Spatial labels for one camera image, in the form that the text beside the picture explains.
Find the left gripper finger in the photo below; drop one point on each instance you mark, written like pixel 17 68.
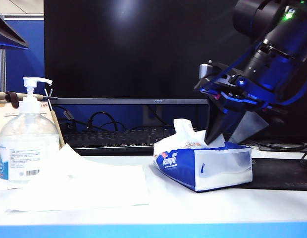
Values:
pixel 7 34

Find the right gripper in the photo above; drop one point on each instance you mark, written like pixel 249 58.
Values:
pixel 267 74

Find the white tissue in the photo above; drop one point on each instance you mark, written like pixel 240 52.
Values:
pixel 89 183
pixel 185 129

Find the blue Tempo tissue pack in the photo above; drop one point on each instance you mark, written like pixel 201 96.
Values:
pixel 178 171

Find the clear alcohol pump bottle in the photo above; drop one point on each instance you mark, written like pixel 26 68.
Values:
pixel 29 138

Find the desk calendar wooden stand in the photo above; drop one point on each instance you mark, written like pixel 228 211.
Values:
pixel 0 96

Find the black mouse pad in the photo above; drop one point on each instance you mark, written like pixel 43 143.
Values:
pixel 279 173

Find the large black AOC monitor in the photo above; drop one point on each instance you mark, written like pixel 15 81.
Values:
pixel 118 49

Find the black keyboard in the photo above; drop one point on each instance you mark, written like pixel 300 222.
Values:
pixel 106 141

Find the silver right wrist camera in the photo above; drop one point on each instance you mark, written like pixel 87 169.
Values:
pixel 206 70

